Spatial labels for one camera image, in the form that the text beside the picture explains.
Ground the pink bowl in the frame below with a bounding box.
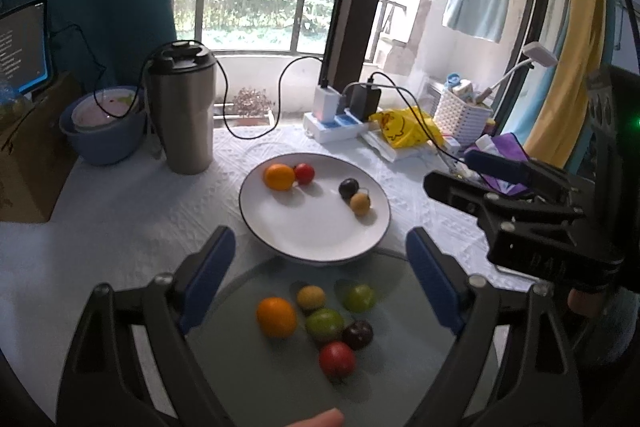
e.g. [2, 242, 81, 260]
[71, 88, 146, 134]

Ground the yellow curtain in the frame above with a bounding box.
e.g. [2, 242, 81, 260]
[524, 0, 609, 168]

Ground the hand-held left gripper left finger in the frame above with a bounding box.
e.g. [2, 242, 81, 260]
[56, 226, 237, 427]

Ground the balcony railing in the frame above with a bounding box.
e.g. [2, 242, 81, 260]
[174, 0, 342, 54]

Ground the red plum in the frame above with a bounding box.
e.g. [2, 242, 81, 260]
[319, 341, 357, 379]

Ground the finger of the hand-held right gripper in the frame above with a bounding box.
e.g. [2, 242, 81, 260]
[464, 149, 573, 204]
[423, 171, 586, 229]

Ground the white charger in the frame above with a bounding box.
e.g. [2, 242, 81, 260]
[313, 86, 341, 124]

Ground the potted plant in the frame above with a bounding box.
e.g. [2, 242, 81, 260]
[233, 88, 275, 126]

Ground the white woven basket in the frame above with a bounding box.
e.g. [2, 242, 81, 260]
[433, 79, 496, 146]

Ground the small green plum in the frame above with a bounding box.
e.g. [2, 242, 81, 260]
[342, 283, 377, 313]

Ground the yellow-brown longan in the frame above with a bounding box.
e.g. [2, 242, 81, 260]
[349, 192, 372, 216]
[296, 285, 326, 311]

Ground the person's right hand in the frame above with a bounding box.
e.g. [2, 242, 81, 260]
[567, 287, 609, 319]

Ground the black charger cable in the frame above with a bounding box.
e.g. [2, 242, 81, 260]
[215, 54, 331, 140]
[367, 71, 483, 182]

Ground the person's left hand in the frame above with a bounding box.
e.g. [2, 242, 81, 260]
[286, 409, 346, 427]

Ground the stainless steel tumbler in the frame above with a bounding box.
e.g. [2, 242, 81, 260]
[146, 40, 218, 175]

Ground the orange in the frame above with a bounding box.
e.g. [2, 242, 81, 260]
[264, 163, 296, 192]
[256, 297, 299, 339]

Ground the black charger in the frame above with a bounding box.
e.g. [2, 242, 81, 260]
[348, 83, 382, 120]

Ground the yellow duck bag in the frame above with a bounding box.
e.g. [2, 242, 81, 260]
[369, 106, 446, 150]

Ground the cardboard box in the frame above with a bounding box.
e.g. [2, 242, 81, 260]
[0, 72, 83, 224]

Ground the purple tissue pack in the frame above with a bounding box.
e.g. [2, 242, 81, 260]
[462, 133, 532, 198]

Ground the white plate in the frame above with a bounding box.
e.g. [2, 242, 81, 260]
[238, 152, 392, 267]

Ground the black tablet cable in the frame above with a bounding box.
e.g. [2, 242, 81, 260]
[50, 23, 109, 108]

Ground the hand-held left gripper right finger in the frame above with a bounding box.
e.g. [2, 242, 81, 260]
[405, 227, 584, 427]

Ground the blue bowl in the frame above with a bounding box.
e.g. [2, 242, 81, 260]
[59, 86, 149, 166]

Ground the tablet screen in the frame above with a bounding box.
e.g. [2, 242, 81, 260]
[0, 0, 55, 96]

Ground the white power strip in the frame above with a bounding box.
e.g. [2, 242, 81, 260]
[303, 109, 391, 144]

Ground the large green plum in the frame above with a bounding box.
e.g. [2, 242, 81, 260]
[305, 308, 346, 344]

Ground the round grey tray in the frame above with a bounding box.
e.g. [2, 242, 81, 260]
[187, 252, 501, 427]

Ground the white desk lamp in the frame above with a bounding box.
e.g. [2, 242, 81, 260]
[479, 41, 559, 106]

